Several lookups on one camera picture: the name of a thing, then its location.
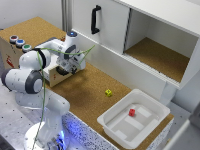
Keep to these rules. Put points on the green button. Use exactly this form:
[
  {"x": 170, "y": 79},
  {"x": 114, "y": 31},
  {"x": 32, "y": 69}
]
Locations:
[{"x": 26, "y": 47}]

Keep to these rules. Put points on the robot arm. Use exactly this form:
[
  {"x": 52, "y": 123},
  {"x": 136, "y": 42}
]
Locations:
[{"x": 53, "y": 106}]

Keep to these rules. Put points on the pink block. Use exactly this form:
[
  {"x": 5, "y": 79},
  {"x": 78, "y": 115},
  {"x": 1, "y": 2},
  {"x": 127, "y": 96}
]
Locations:
[{"x": 132, "y": 112}]

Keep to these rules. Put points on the white plastic box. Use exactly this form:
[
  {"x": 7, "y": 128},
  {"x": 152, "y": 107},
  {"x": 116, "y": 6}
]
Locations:
[{"x": 115, "y": 125}]

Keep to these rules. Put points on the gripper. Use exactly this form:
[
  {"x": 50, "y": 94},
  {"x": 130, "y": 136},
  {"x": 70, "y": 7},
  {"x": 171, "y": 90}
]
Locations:
[{"x": 74, "y": 62}]

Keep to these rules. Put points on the yellow block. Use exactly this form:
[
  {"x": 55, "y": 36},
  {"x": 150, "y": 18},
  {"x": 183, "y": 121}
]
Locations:
[{"x": 108, "y": 92}]

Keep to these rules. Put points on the blue button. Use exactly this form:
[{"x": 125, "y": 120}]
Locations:
[{"x": 20, "y": 42}]

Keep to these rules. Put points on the wooden drawer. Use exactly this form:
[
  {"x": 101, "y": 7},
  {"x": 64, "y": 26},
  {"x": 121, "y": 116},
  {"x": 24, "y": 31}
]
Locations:
[{"x": 55, "y": 78}]

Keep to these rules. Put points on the white sliding door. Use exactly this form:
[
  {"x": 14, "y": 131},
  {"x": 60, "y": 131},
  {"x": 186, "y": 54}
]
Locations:
[{"x": 111, "y": 23}]

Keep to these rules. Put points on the red button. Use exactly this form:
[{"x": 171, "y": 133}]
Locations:
[{"x": 13, "y": 38}]

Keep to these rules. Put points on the wooden drawer box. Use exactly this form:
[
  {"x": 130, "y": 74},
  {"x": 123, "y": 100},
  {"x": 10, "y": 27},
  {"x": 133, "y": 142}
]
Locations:
[{"x": 33, "y": 28}]

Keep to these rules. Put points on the white cabinet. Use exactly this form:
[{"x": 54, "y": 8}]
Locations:
[{"x": 110, "y": 65}]

